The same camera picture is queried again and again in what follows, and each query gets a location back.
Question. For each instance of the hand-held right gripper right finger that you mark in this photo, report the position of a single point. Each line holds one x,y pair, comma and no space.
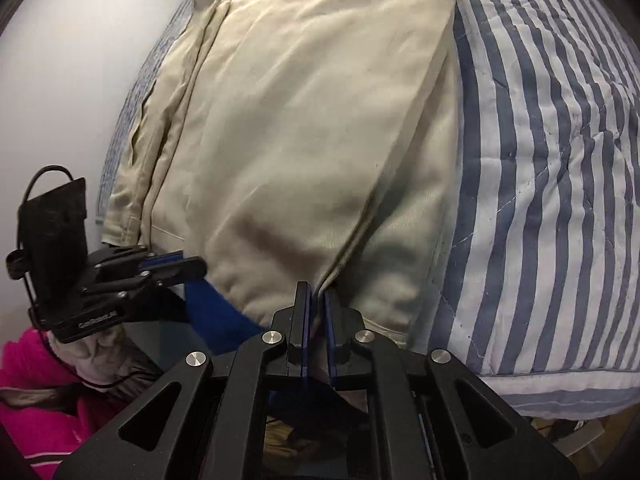
330,320

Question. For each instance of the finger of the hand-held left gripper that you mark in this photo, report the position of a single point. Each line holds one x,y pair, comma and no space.
180,270
160,258

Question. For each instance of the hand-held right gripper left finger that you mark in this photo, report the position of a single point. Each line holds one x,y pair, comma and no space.
306,310

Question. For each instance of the beige and blue jacket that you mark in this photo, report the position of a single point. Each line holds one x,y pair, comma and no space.
300,135

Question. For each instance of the person's left forearm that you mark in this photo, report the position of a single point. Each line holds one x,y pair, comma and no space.
30,410

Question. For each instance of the person's left hand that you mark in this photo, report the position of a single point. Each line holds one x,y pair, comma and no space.
95,355

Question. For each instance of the blue striped quilt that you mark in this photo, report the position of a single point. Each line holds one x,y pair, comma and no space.
540,210

